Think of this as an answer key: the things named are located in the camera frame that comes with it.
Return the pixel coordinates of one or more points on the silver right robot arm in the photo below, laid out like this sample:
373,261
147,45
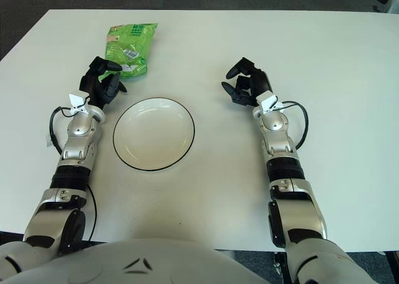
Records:
280,140

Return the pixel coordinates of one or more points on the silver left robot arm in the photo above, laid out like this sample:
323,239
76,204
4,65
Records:
78,140

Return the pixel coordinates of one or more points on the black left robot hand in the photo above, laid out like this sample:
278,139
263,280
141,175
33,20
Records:
93,88

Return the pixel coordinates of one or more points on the white plate with black rim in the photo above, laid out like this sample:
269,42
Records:
152,134

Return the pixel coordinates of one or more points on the green snack bag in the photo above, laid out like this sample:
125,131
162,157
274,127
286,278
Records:
131,44

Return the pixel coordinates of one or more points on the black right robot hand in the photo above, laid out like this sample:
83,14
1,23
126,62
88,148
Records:
260,81

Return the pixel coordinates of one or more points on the black table leg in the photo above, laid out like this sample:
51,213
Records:
280,265
393,268

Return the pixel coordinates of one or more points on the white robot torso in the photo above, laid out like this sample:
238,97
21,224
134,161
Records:
140,259

